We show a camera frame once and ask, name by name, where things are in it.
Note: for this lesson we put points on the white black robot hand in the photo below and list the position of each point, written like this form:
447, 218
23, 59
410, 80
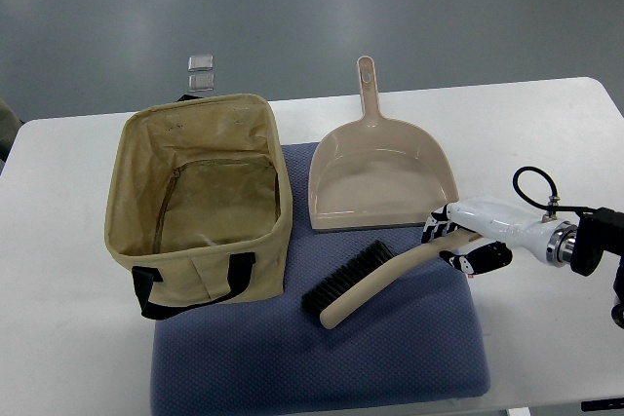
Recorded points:
548, 239

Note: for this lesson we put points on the beige brush black bristles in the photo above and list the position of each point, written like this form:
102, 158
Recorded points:
350, 286

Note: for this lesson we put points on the yellow fabric bag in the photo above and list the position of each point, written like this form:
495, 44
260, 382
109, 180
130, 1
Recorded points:
200, 206

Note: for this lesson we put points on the blue cushion mat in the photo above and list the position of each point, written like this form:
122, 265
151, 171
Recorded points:
417, 340

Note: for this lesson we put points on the beige plastic dustpan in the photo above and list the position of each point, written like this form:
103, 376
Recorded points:
377, 172

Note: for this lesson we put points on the upper clear floor plate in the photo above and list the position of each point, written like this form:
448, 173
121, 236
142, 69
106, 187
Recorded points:
204, 62

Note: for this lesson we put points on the dark object left edge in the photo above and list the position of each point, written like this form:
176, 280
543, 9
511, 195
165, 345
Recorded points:
10, 125

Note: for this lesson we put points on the black bracket table edge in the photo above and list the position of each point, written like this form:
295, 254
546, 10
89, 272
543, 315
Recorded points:
602, 404

